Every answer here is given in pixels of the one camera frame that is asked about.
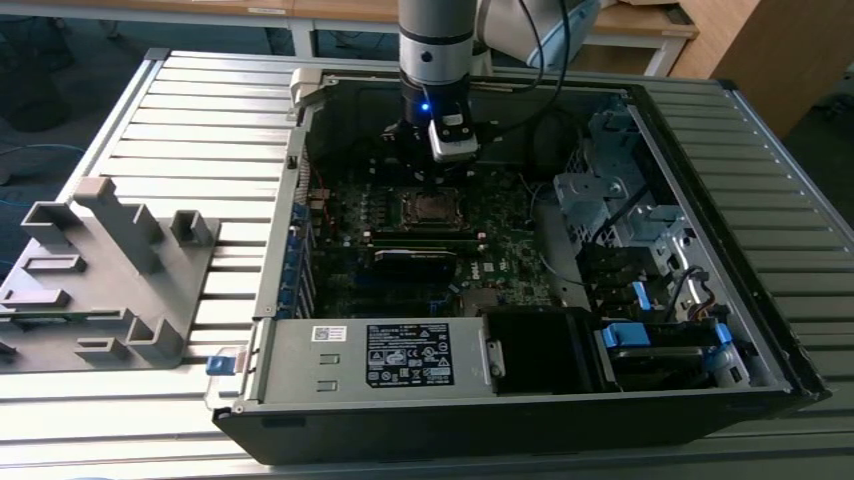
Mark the narrow blue drive clip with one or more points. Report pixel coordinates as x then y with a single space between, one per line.
640 296

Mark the black hard disk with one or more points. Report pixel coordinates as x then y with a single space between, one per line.
654 367

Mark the silver power supply unit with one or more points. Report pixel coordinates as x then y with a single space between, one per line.
287 370

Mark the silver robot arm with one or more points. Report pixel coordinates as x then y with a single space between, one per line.
434 50

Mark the black open PC case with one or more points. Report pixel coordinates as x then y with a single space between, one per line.
434 430

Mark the small black graphics card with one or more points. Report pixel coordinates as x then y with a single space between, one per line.
414 270

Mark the beige case latch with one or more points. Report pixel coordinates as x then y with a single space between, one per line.
307 80

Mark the brown chipset heatsink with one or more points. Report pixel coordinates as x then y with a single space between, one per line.
479 302

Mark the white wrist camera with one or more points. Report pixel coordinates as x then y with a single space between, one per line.
454 150

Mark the wooden cabinet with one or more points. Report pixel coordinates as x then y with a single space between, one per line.
767 50

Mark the tall blue drive clip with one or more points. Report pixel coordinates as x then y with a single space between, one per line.
722 334

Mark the blue power supply latch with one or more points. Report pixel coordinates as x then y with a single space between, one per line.
221 366

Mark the wide blue drive latch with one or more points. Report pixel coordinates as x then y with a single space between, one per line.
626 334

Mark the green motherboard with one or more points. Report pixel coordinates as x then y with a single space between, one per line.
507 250

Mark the silver metal drive cage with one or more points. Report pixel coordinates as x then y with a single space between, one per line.
580 190

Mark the black RAM slot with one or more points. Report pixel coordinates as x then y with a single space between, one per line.
420 235
420 244

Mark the grey plastic parts rack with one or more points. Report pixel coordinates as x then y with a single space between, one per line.
173 280

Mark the wooden desk white frame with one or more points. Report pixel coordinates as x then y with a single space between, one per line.
634 25

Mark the silver CPU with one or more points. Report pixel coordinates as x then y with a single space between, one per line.
430 209

